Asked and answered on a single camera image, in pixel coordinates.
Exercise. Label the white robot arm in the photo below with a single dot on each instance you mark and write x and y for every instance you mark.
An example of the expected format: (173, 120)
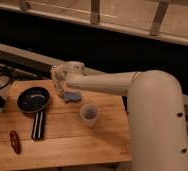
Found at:
(156, 111)

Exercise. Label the translucent plastic cup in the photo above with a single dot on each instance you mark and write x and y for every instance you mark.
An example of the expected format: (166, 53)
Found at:
(89, 114)

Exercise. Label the wooden rail frame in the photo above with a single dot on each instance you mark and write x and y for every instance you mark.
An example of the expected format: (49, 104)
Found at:
(165, 20)

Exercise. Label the black frying pan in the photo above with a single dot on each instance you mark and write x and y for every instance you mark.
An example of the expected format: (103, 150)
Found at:
(34, 100)

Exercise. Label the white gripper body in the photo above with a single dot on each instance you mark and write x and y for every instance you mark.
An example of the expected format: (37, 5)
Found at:
(58, 78)

